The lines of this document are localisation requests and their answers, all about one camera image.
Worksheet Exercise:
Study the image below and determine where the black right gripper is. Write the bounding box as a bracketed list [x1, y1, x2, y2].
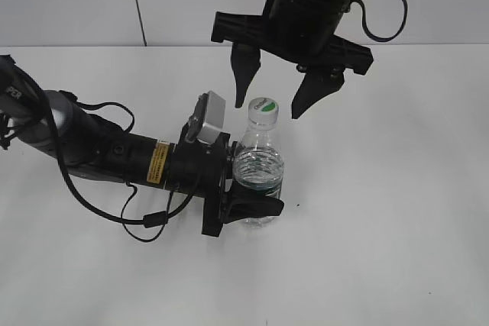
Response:
[211, 0, 374, 119]

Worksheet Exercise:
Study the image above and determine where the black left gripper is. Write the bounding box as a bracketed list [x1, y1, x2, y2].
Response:
[164, 131, 284, 237]

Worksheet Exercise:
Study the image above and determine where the white green bottle cap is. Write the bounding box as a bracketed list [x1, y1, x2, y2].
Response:
[248, 97, 279, 126]

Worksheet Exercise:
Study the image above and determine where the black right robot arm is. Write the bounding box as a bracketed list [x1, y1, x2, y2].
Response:
[211, 0, 374, 119]

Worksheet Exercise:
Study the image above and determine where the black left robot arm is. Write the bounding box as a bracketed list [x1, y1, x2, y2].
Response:
[1, 55, 284, 237]

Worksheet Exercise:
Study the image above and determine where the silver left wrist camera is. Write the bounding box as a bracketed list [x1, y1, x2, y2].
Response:
[185, 91, 225, 144]

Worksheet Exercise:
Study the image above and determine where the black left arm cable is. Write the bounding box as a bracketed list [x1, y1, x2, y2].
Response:
[0, 56, 196, 243]

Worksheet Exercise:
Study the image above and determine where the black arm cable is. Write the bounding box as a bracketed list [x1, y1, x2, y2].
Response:
[0, 56, 196, 243]
[351, 0, 408, 43]

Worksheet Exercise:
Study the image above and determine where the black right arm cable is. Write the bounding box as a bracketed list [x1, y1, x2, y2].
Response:
[351, 0, 408, 43]

